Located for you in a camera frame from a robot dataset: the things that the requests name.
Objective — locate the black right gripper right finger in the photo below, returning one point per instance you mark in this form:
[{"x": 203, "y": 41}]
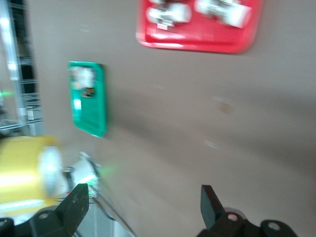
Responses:
[{"x": 209, "y": 207}]

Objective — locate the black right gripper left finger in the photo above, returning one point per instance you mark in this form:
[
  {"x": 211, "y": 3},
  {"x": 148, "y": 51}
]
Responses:
[{"x": 76, "y": 205}]

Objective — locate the yellow tape roll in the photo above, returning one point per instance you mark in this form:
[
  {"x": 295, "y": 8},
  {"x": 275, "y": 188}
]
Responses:
[{"x": 17, "y": 168}]

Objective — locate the green plastic tray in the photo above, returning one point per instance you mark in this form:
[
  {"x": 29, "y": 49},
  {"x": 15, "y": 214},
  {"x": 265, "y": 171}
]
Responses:
[{"x": 89, "y": 118}]

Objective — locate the red tray holding fittings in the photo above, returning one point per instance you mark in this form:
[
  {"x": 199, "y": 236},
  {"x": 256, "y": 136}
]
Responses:
[{"x": 197, "y": 37}]

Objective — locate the small black orange component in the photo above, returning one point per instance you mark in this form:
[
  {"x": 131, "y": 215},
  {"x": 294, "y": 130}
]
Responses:
[{"x": 89, "y": 92}]

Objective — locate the white plastic connector block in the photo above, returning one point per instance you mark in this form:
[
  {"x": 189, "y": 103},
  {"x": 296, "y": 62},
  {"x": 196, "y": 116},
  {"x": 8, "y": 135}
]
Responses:
[{"x": 89, "y": 75}]

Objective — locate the metal shelf rack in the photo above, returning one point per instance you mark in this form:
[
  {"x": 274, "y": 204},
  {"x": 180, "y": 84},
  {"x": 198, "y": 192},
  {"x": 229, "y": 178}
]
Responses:
[{"x": 11, "y": 49}]

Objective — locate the white capped metal pipe fitting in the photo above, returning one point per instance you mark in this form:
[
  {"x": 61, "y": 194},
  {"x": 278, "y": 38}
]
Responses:
[
  {"x": 222, "y": 12},
  {"x": 160, "y": 1},
  {"x": 170, "y": 14}
]

